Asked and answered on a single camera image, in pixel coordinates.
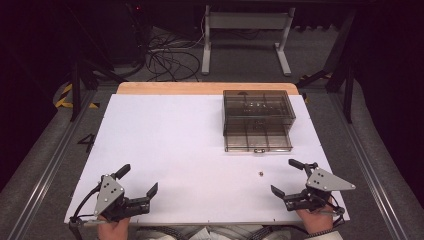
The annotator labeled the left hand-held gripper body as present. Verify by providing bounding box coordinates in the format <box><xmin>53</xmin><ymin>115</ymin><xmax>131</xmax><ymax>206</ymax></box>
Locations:
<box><xmin>93</xmin><ymin>173</ymin><xmax>151</xmax><ymax>223</ymax></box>

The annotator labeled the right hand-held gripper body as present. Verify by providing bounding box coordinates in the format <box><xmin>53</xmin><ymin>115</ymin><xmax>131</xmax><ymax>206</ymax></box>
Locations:
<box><xmin>282</xmin><ymin>161</ymin><xmax>357</xmax><ymax>213</ymax></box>

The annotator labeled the smoky transparent divided drawer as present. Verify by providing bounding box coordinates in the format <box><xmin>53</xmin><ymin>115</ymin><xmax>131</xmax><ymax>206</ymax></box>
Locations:
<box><xmin>223</xmin><ymin>123</ymin><xmax>294</xmax><ymax>154</ymax></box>

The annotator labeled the smoky transparent drawer box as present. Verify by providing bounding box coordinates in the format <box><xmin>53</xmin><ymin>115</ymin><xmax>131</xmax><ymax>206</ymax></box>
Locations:
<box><xmin>222</xmin><ymin>89</ymin><xmax>297</xmax><ymax>137</ymax></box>

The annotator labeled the person's left hand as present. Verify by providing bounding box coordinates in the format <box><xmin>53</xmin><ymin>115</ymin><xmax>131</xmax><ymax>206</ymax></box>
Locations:
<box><xmin>97</xmin><ymin>215</ymin><xmax>131</xmax><ymax>240</ymax></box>

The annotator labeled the person's right hand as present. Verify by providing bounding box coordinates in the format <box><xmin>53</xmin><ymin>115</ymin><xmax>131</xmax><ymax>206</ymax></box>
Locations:
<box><xmin>295</xmin><ymin>198</ymin><xmax>335</xmax><ymax>235</ymax></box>

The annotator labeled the white table board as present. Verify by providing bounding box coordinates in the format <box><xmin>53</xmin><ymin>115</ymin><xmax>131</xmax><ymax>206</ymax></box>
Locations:
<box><xmin>63</xmin><ymin>93</ymin><xmax>351</xmax><ymax>225</ymax></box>

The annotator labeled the black tape floor number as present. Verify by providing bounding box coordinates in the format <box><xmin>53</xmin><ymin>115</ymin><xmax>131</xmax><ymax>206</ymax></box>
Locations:
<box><xmin>77</xmin><ymin>133</ymin><xmax>97</xmax><ymax>154</ymax></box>

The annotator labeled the person's white right sleeve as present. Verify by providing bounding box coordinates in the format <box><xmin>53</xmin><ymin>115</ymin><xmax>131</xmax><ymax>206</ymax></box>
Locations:
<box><xmin>308</xmin><ymin>230</ymin><xmax>344</xmax><ymax>240</ymax></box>

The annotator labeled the black metal stand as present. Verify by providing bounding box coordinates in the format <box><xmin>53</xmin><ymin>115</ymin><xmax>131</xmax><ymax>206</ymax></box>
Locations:
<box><xmin>63</xmin><ymin>3</ymin><xmax>129</xmax><ymax>123</ymax></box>
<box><xmin>295</xmin><ymin>8</ymin><xmax>357</xmax><ymax>125</ymax></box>

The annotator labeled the yellow black hazard tape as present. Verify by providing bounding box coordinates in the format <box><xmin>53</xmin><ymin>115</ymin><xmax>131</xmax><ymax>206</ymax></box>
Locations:
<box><xmin>54</xmin><ymin>82</ymin><xmax>101</xmax><ymax>110</ymax></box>

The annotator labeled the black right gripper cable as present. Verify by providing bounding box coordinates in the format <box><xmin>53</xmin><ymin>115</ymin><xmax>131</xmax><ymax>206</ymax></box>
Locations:
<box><xmin>328</xmin><ymin>194</ymin><xmax>347</xmax><ymax>231</ymax></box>

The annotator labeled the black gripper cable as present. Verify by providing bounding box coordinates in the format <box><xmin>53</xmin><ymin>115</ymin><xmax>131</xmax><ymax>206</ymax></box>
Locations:
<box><xmin>67</xmin><ymin>184</ymin><xmax>102</xmax><ymax>240</ymax></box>
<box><xmin>328</xmin><ymin>194</ymin><xmax>347</xmax><ymax>231</ymax></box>

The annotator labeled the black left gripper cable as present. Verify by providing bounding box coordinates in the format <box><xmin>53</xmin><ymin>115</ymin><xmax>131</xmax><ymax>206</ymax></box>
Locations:
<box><xmin>67</xmin><ymin>184</ymin><xmax>102</xmax><ymax>240</ymax></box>

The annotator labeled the dark braided wrist bracelet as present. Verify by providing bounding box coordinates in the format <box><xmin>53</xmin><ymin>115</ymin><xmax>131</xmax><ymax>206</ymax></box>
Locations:
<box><xmin>305</xmin><ymin>227</ymin><xmax>335</xmax><ymax>239</ymax></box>

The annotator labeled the aluminium floor rail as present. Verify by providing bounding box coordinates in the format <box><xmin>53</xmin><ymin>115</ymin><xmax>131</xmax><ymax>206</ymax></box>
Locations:
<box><xmin>7</xmin><ymin>89</ymin><xmax>98</xmax><ymax>240</ymax></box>
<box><xmin>327</xmin><ymin>92</ymin><xmax>410</xmax><ymax>240</ymax></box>

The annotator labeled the tangle of floor cables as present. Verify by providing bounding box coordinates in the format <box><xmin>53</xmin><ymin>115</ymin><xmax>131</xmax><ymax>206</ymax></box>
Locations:
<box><xmin>143</xmin><ymin>13</ymin><xmax>205</xmax><ymax>83</ymax></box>

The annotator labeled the white metal desk frame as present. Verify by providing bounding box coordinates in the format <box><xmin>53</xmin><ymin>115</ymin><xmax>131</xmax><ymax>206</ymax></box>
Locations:
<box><xmin>200</xmin><ymin>4</ymin><xmax>297</xmax><ymax>77</ymax></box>

